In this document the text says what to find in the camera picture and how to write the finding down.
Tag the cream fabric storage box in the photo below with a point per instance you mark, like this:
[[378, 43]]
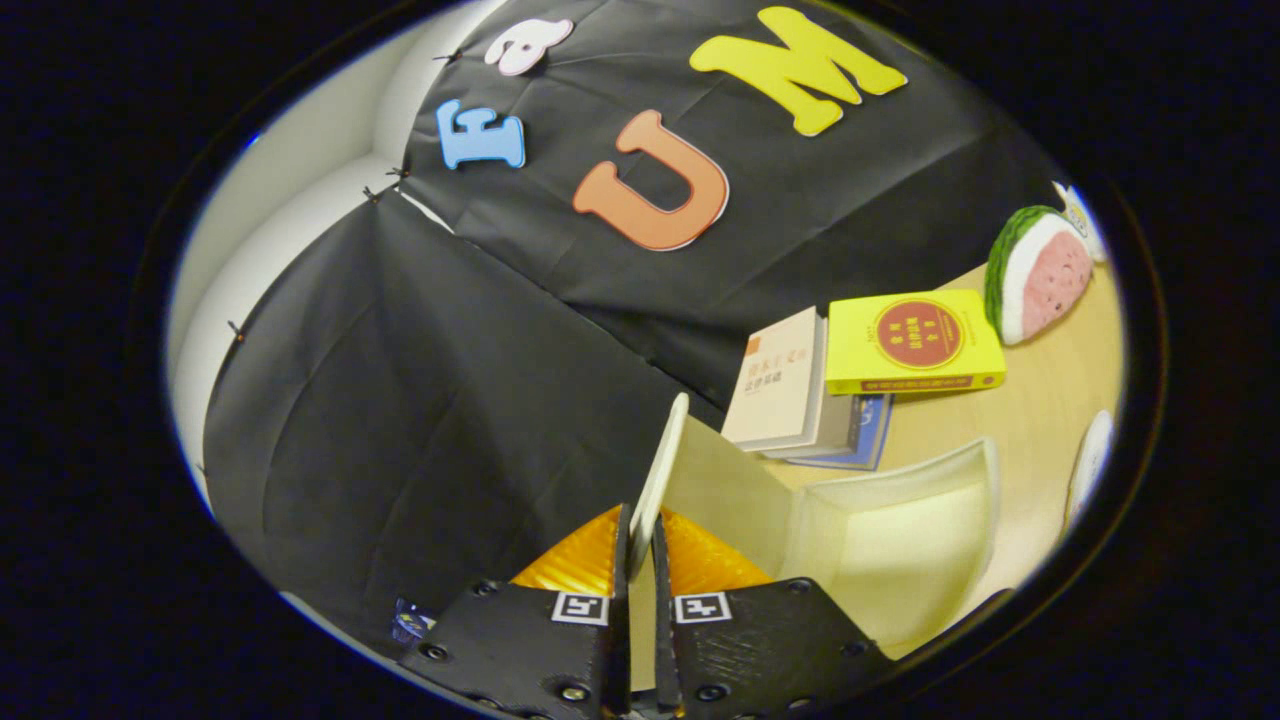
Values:
[[900, 540]]

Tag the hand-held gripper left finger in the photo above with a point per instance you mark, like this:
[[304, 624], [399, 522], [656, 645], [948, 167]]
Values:
[[520, 650]]

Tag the watermelon slice plush toy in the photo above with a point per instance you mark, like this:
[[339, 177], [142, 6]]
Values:
[[1040, 275]]

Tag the blue book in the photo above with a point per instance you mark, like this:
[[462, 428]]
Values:
[[868, 430]]

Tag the yellow book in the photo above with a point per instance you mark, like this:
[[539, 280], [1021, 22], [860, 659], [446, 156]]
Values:
[[915, 335]]

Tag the beige book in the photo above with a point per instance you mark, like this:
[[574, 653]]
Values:
[[780, 380]]

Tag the white canvas shoe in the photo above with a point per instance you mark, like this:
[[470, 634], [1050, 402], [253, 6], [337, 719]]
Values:
[[1090, 465]]

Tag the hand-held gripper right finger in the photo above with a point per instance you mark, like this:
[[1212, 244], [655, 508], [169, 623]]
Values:
[[760, 650]]

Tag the small white plush toy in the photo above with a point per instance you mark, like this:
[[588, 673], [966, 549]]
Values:
[[1082, 220]]

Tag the black backdrop cloth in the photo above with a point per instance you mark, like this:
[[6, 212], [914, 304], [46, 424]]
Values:
[[400, 400]]

